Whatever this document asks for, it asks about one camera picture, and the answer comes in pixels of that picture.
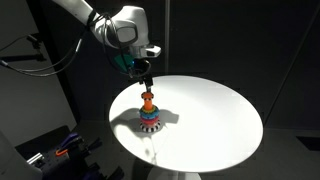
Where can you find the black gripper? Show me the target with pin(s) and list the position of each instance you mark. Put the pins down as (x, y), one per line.
(141, 68)

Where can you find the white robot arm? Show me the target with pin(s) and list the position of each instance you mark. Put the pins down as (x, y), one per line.
(130, 26)

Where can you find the grey vertical pole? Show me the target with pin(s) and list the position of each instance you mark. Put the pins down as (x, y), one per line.
(167, 33)

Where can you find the black mounting bar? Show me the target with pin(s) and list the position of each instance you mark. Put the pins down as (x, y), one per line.
(23, 57)

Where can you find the silver aluminium extrusion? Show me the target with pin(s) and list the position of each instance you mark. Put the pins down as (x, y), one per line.
(35, 158)

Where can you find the orange stacking stand post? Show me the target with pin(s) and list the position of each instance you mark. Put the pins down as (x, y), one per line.
(148, 105)

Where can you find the white table pedestal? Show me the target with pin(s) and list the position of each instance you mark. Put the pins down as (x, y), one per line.
(173, 174)

